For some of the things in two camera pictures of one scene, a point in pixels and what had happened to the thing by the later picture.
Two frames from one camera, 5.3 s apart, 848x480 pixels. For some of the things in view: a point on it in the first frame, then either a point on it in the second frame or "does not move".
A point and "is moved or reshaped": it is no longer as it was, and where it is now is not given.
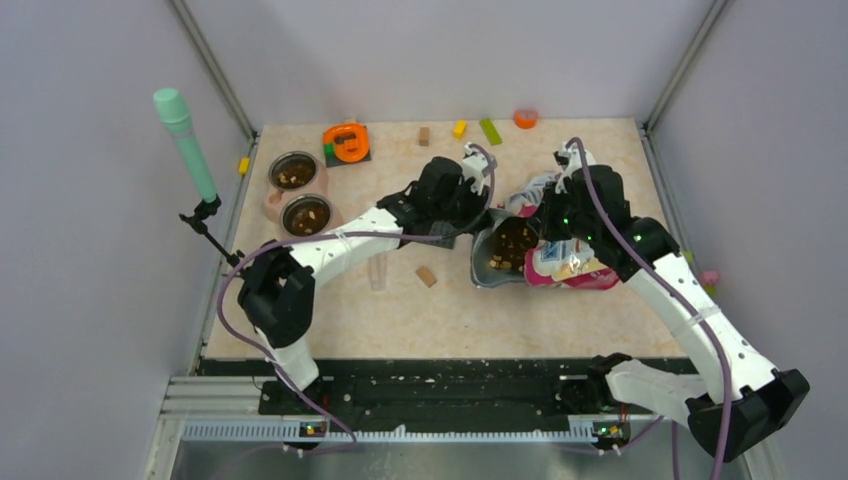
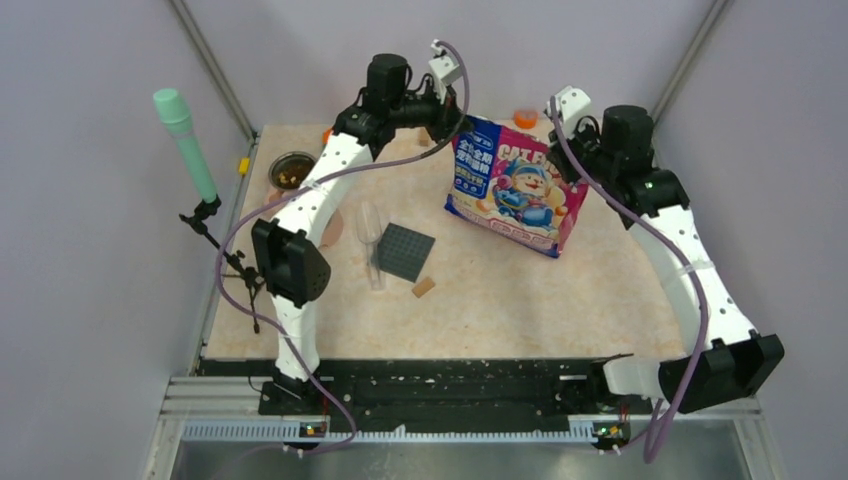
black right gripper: (548, 204) to (584, 127)
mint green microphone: (176, 115) does not move
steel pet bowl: (293, 170) does not move
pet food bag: (508, 249) is moved or reshaped
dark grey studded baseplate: (442, 230) to (402, 251)
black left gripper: (475, 200) to (446, 118)
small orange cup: (525, 119) does not move
